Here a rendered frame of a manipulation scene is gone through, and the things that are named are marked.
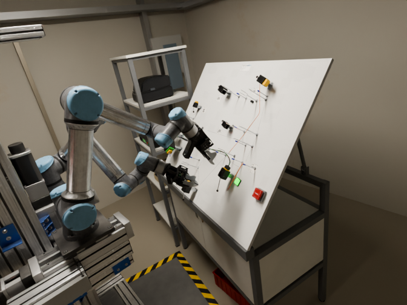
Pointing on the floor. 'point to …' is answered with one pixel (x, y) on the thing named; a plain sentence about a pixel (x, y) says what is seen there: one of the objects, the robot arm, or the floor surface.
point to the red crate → (220, 279)
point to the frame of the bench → (275, 249)
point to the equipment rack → (165, 212)
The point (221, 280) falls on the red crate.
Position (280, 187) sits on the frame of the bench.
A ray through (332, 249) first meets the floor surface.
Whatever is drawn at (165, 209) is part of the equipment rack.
